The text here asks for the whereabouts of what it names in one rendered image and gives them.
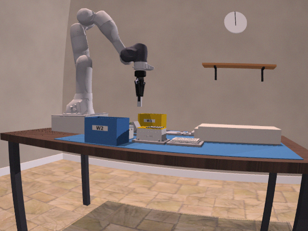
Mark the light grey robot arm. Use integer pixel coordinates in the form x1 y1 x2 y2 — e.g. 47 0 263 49
63 8 154 115

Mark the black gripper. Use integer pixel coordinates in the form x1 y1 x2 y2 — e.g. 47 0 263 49
134 70 146 107

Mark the blue open-top bin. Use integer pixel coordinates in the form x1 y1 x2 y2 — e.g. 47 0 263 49
84 116 129 146

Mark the blue bench mat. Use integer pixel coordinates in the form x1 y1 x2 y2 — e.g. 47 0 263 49
54 134 304 160

